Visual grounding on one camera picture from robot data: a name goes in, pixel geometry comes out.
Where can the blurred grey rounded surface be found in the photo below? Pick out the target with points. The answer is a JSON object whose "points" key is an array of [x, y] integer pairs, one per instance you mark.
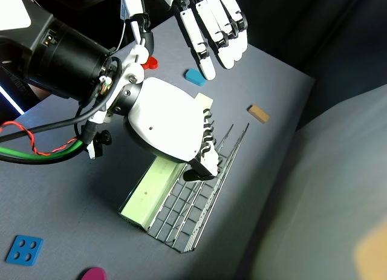
{"points": [[326, 183]]}

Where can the grey table cloth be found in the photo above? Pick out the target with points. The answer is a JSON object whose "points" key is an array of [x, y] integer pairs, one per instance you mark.
{"points": [[257, 80]]}

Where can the red heart block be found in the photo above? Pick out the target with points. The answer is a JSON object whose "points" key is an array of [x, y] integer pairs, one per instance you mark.
{"points": [[151, 63]]}

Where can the tan wooden block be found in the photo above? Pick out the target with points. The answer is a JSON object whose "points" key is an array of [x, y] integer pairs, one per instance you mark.
{"points": [[258, 113]]}

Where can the light green book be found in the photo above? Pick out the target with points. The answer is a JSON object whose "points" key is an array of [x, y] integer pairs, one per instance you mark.
{"points": [[151, 192]]}

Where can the blue rounded block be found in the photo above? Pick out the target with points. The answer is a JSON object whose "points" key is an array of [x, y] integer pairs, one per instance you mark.
{"points": [[193, 76]]}

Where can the blue square block with holes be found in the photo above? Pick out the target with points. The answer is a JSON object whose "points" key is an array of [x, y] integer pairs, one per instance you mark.
{"points": [[24, 250]]}

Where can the magenta round block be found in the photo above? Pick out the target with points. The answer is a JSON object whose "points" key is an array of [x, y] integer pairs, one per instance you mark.
{"points": [[95, 274]]}

